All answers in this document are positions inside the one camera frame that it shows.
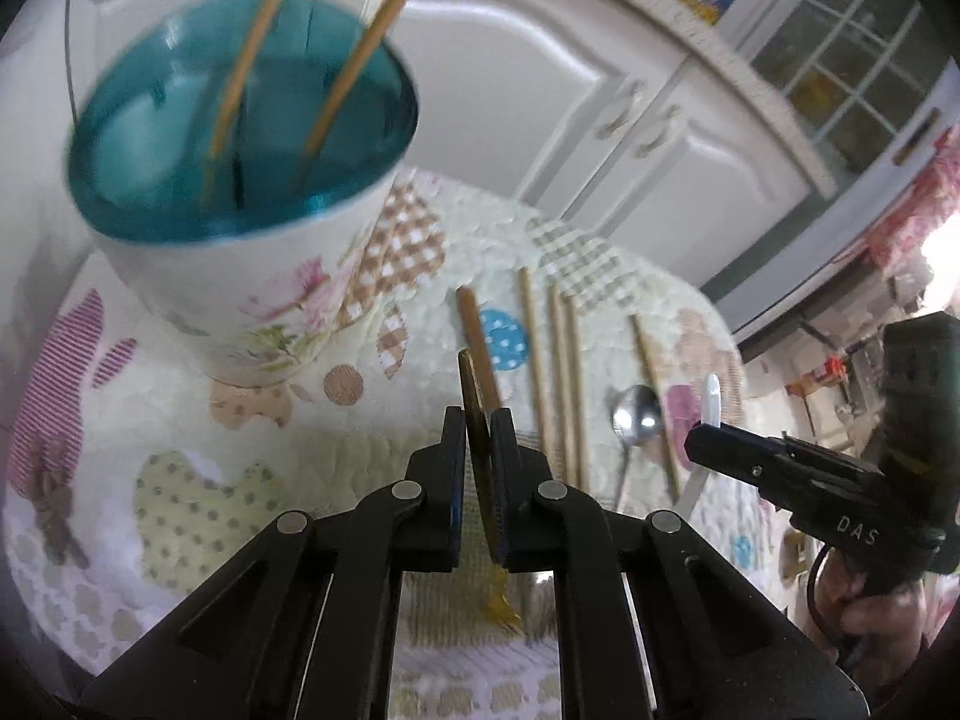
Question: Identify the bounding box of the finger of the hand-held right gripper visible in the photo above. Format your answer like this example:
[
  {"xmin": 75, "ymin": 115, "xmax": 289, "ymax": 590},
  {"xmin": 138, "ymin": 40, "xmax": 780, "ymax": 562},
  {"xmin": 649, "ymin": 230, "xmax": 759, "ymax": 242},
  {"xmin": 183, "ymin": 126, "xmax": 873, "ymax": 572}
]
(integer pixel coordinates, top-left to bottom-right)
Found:
[{"xmin": 686, "ymin": 424, "xmax": 790, "ymax": 488}]

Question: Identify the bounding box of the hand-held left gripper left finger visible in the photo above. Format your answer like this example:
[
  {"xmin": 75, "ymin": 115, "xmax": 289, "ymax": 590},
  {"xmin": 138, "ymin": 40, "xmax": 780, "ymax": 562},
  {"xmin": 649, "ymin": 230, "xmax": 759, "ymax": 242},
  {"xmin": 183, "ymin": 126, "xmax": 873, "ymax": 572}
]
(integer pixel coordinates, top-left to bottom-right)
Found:
[{"xmin": 79, "ymin": 406, "xmax": 470, "ymax": 720}]

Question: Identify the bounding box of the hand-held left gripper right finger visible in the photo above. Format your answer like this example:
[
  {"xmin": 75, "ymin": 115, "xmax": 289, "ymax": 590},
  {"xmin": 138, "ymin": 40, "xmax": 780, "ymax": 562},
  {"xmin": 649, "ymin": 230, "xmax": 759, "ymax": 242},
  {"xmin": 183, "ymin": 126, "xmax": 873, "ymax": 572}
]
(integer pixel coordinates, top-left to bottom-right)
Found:
[{"xmin": 487, "ymin": 406, "xmax": 871, "ymax": 720}]

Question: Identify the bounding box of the white plastic utensil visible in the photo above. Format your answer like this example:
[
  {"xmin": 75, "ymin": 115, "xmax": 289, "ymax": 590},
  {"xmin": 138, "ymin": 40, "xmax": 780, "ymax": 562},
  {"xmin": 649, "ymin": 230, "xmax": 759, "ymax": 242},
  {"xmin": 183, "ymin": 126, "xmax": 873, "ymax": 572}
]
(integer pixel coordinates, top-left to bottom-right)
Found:
[{"xmin": 675, "ymin": 373, "xmax": 722, "ymax": 511}]

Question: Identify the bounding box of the dark brown wooden utensil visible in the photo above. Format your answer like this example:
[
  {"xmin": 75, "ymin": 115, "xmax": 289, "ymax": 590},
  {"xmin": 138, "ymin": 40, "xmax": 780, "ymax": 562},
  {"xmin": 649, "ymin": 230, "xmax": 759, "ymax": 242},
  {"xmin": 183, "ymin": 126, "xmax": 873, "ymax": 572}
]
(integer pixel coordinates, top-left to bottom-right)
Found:
[{"xmin": 457, "ymin": 349, "xmax": 522, "ymax": 627}]

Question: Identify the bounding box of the light wooden chopstick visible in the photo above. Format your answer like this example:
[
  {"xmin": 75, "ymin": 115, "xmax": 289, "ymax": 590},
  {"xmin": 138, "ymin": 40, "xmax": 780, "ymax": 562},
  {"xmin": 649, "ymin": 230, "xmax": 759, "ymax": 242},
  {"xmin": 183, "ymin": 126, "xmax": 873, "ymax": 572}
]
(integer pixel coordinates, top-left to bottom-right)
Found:
[
  {"xmin": 298, "ymin": 0, "xmax": 453, "ymax": 177},
  {"xmin": 546, "ymin": 283, "xmax": 578, "ymax": 485},
  {"xmin": 562, "ymin": 296, "xmax": 590, "ymax": 485},
  {"xmin": 517, "ymin": 266, "xmax": 560, "ymax": 481},
  {"xmin": 630, "ymin": 313, "xmax": 683, "ymax": 500},
  {"xmin": 201, "ymin": 0, "xmax": 316, "ymax": 207}
]

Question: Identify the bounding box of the floral cup with teal inside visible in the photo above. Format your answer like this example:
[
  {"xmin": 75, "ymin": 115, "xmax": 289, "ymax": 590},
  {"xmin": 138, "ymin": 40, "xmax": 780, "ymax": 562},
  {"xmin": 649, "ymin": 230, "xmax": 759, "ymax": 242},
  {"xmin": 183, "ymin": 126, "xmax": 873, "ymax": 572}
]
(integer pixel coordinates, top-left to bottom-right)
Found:
[{"xmin": 67, "ymin": 0, "xmax": 419, "ymax": 385}]

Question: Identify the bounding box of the person's right hand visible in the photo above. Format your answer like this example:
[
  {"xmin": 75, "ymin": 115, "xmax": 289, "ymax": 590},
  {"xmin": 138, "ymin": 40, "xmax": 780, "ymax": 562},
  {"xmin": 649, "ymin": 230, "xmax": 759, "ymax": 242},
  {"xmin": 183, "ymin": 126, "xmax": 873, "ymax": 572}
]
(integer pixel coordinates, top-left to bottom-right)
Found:
[{"xmin": 814, "ymin": 566, "xmax": 931, "ymax": 691}]

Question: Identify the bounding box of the silver metal spoon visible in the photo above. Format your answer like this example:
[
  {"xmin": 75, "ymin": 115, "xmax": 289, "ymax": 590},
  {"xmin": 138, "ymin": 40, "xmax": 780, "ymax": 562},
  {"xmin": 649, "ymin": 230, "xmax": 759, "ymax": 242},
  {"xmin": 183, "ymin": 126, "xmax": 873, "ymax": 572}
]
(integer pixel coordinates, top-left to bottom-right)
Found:
[{"xmin": 609, "ymin": 384, "xmax": 665, "ymax": 511}]

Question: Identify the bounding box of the dark brown wooden chopstick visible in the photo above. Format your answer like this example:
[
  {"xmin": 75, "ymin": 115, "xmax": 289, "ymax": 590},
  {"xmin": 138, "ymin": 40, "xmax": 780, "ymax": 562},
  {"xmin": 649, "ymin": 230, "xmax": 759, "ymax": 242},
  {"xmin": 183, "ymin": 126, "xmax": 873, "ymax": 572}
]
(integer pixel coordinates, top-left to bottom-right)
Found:
[{"xmin": 456, "ymin": 286, "xmax": 502, "ymax": 410}]

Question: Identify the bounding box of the pink floral cloth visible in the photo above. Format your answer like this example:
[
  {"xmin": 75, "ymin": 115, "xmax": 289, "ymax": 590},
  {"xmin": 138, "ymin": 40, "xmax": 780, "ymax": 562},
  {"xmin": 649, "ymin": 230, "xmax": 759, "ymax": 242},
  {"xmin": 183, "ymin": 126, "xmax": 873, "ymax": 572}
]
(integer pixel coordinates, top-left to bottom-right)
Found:
[{"xmin": 866, "ymin": 135, "xmax": 960, "ymax": 271}]

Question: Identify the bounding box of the patchwork quilted table cover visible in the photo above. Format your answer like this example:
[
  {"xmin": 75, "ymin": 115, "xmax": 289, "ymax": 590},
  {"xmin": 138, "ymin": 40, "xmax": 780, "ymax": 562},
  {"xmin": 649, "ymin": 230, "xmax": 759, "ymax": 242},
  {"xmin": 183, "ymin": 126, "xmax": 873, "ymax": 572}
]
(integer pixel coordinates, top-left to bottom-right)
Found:
[{"xmin": 0, "ymin": 165, "xmax": 796, "ymax": 720}]

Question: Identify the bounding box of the glass door cabinet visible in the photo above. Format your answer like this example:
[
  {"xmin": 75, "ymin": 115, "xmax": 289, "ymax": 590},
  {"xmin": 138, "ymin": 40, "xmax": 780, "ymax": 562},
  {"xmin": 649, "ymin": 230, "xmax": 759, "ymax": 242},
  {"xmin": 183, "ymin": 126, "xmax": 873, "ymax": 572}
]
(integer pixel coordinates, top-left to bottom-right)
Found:
[{"xmin": 750, "ymin": 0, "xmax": 946, "ymax": 181}]

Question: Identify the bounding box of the black cable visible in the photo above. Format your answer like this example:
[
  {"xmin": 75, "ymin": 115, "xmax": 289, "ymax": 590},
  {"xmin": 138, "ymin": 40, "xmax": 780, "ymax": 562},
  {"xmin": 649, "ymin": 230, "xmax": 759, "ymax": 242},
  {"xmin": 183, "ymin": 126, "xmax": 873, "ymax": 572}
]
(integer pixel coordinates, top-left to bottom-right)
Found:
[{"xmin": 805, "ymin": 540, "xmax": 863, "ymax": 668}]

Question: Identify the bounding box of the metal cabinet door handle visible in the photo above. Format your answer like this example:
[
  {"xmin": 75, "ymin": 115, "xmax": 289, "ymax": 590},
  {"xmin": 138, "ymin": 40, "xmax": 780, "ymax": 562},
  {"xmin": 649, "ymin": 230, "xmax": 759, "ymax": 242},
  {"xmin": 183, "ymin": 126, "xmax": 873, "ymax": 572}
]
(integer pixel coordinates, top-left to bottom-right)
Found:
[
  {"xmin": 637, "ymin": 101, "xmax": 683, "ymax": 158},
  {"xmin": 596, "ymin": 79, "xmax": 646, "ymax": 140}
]

